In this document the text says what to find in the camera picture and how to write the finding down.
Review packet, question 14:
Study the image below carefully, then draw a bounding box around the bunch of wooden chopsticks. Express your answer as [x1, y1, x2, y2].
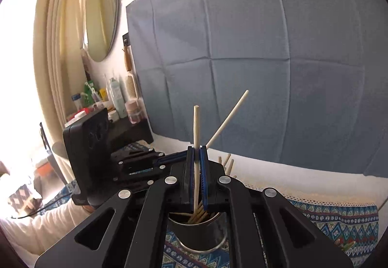
[174, 155, 237, 224]

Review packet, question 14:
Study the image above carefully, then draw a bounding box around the white pump bottle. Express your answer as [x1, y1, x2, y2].
[117, 86, 128, 119]

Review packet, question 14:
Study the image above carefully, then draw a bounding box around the light wooden chopstick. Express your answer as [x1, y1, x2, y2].
[205, 90, 250, 148]
[190, 105, 201, 214]

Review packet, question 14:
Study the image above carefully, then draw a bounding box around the hanging wooden brush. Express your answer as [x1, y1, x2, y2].
[123, 45, 133, 72]

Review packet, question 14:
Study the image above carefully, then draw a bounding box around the pink jar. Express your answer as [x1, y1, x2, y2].
[125, 100, 145, 124]

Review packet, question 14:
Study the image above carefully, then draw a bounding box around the green bottle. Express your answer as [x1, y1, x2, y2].
[84, 81, 95, 105]

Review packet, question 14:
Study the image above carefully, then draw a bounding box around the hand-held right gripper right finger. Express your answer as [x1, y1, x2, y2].
[199, 146, 355, 268]

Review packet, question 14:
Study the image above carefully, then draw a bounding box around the white spray bottle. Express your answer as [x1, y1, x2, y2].
[109, 77, 120, 112]

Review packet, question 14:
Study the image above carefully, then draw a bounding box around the blue-grey backdrop cloth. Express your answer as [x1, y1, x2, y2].
[125, 0, 388, 179]

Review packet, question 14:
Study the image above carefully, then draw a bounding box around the cream curtain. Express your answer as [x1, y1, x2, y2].
[33, 0, 91, 124]

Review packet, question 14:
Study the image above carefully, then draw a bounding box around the oval wall mirror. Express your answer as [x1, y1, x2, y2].
[83, 0, 120, 63]

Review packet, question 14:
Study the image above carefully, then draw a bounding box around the wooden paddle hairbrush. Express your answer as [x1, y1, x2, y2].
[125, 72, 137, 99]

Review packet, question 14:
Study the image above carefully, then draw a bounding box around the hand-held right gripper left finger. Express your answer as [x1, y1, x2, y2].
[33, 146, 195, 268]

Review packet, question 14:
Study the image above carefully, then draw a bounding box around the cream sheet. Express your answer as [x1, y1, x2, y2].
[0, 192, 100, 259]

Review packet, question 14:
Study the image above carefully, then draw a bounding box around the blue patterned tablecloth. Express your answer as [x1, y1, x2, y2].
[39, 141, 380, 268]

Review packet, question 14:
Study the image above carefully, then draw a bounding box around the black cylindrical utensil holder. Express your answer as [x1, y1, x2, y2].
[166, 210, 228, 254]

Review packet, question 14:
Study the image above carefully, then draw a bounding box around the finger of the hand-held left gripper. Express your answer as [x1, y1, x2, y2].
[110, 148, 188, 166]
[113, 164, 171, 184]

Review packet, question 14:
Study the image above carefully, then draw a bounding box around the patterned cushion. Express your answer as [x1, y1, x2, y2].
[8, 184, 41, 217]

